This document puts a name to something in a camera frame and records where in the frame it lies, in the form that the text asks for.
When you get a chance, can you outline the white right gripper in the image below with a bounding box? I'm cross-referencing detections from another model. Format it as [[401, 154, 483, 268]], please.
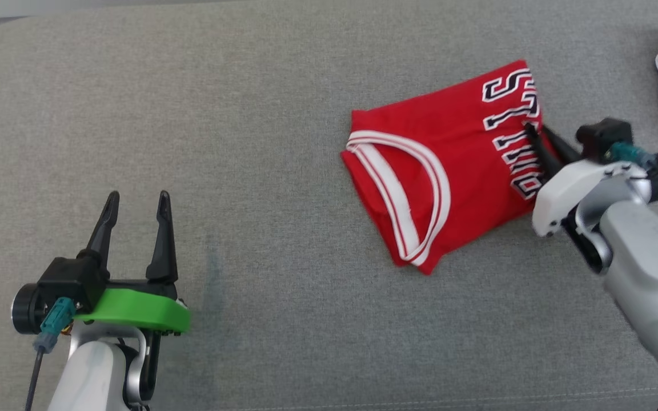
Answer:
[[523, 122, 658, 238]]

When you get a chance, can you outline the black right cable teal plug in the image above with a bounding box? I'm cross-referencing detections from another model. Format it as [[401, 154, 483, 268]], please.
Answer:
[[606, 143, 658, 411]]

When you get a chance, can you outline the red white basketball jersey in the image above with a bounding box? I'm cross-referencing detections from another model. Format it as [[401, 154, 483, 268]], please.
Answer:
[[340, 60, 552, 276]]

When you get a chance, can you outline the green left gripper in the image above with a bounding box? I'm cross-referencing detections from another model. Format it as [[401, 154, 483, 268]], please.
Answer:
[[11, 191, 191, 336]]

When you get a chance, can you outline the black left cable teal plug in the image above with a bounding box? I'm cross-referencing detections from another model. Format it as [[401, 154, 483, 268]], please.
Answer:
[[25, 297, 77, 411]]

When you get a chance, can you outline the black cable teal plug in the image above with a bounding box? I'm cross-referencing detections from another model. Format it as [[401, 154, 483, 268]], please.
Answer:
[[25, 297, 77, 411], [606, 143, 658, 411]]

